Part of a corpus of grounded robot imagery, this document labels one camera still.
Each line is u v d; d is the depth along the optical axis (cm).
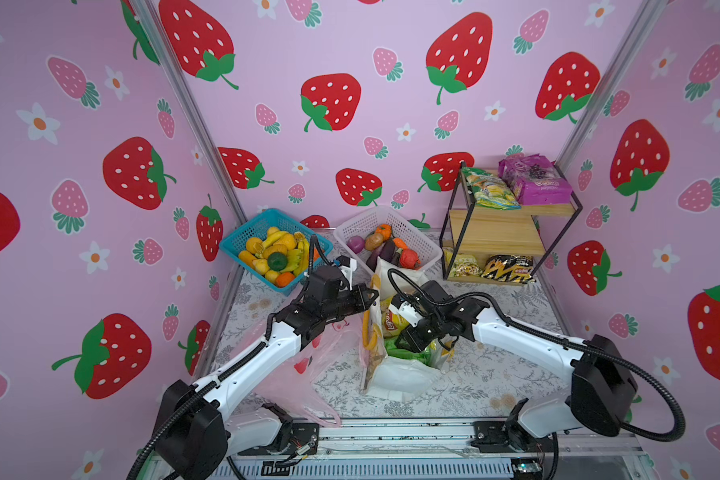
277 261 100
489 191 78
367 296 70
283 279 96
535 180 78
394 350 78
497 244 95
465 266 104
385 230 115
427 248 105
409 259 104
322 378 84
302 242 108
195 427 39
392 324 84
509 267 100
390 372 70
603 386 42
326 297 60
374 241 110
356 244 109
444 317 63
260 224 115
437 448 73
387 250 111
